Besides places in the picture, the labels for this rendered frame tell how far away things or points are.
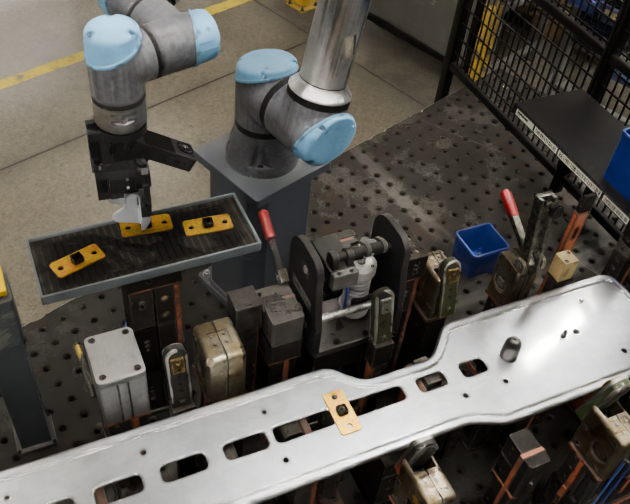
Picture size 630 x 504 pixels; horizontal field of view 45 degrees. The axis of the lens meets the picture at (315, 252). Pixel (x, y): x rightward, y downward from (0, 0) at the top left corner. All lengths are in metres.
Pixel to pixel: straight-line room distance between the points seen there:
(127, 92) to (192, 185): 2.13
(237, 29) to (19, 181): 1.54
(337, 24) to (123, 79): 0.39
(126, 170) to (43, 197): 2.05
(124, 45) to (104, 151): 0.19
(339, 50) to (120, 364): 0.62
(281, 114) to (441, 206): 0.89
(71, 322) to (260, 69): 0.76
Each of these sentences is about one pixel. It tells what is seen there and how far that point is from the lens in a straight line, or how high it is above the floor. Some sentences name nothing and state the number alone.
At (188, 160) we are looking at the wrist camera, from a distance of 1.20.
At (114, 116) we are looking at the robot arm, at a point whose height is 1.45.
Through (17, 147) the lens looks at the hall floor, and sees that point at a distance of 3.48.
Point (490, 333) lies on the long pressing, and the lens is 1.47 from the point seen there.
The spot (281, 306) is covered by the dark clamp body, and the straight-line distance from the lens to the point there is 1.33.
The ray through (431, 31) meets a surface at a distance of 3.89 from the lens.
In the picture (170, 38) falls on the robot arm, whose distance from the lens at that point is 1.10.
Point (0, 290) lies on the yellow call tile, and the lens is 1.29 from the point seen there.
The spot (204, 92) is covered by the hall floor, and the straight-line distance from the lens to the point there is 3.73.
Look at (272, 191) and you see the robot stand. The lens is 1.50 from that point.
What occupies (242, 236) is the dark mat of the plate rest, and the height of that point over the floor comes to 1.16.
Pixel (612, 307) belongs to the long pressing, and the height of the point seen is 1.00.
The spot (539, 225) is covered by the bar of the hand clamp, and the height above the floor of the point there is 1.15.
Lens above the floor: 2.09
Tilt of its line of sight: 45 degrees down
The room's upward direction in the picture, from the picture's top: 7 degrees clockwise
